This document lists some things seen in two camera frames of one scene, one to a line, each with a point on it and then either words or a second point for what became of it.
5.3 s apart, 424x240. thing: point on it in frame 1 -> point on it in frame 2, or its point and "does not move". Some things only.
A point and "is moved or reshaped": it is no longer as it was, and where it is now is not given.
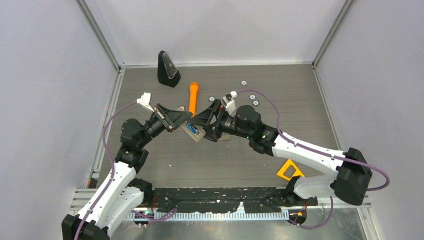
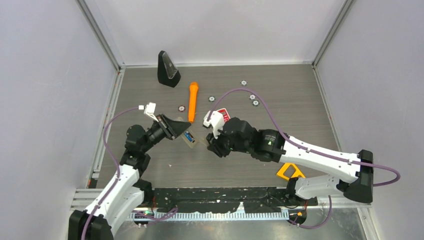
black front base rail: [248, 200] does not move
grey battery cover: [225, 136] is moved or reshaped
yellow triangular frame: [289, 162] does not move
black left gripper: [172, 118] -> [172, 129]
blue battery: [192, 128] -> [188, 136]
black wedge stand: [167, 72] does not move
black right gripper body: [217, 129] -> [223, 144]
